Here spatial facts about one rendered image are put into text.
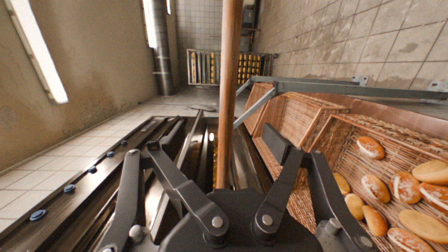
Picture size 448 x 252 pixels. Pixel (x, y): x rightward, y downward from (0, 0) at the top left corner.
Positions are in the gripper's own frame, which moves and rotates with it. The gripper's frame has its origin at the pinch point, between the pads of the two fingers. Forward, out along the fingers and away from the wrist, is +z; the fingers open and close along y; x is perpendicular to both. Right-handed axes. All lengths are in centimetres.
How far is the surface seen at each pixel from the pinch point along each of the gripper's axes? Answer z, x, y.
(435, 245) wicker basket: -4, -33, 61
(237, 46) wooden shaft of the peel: 5.0, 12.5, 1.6
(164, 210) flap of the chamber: 14.5, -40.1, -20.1
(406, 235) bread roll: -1, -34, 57
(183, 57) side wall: 500, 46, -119
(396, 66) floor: 68, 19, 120
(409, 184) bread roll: 5, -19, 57
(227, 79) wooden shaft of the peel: 4.8, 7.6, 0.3
